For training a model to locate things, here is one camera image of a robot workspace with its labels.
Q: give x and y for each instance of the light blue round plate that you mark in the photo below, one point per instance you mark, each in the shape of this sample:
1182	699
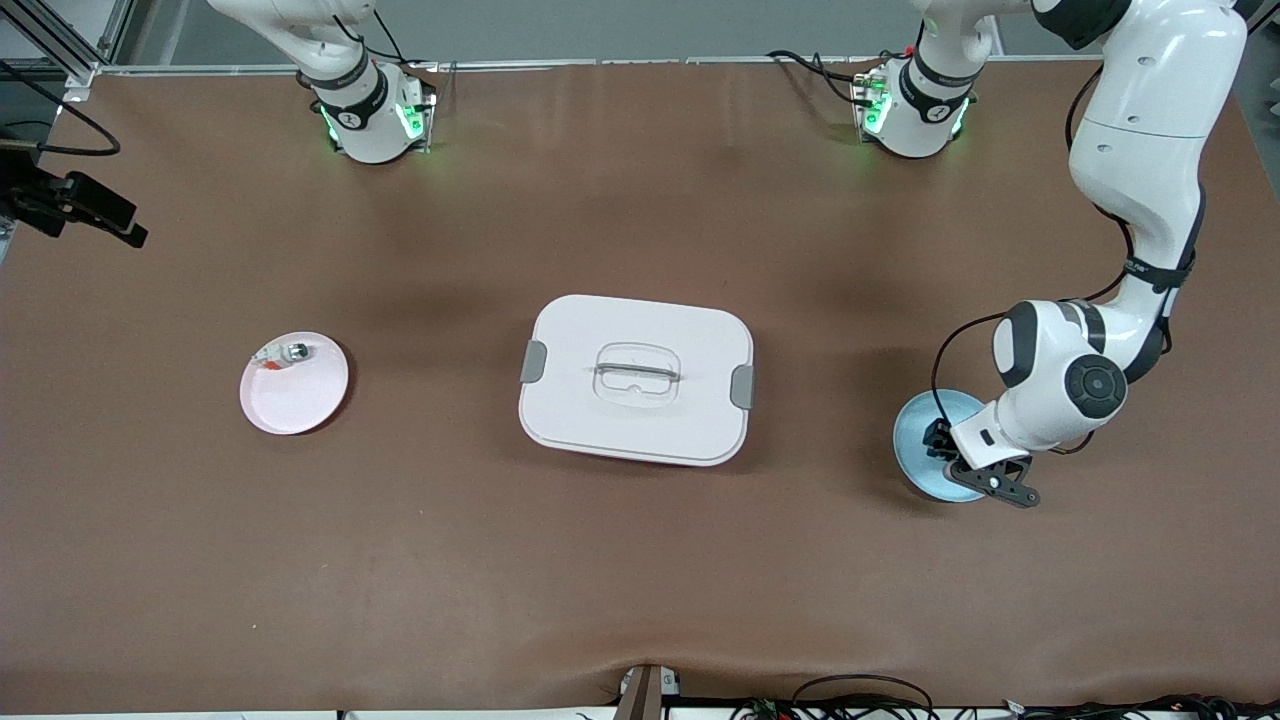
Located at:
912	455

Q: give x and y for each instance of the grey mounting post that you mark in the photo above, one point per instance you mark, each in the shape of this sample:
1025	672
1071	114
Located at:
642	695

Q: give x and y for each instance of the white lidded storage box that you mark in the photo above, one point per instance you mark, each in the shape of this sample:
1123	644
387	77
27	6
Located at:
640	330

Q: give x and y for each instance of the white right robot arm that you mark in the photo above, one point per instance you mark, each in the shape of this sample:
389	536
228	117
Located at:
365	125

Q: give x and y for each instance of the pale pink round plate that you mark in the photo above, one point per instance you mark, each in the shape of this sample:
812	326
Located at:
295	400

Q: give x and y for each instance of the silver table edge strip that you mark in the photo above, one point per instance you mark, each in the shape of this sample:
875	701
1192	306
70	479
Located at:
600	62

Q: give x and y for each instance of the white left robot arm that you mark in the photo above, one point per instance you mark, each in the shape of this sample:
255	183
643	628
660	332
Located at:
1140	120

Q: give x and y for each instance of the aluminium frame profile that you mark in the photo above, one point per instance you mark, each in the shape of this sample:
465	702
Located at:
60	40

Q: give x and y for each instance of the small silver orange object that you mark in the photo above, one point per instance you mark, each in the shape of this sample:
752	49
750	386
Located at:
285	354

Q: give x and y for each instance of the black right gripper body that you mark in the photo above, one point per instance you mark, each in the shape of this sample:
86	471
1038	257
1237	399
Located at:
48	203

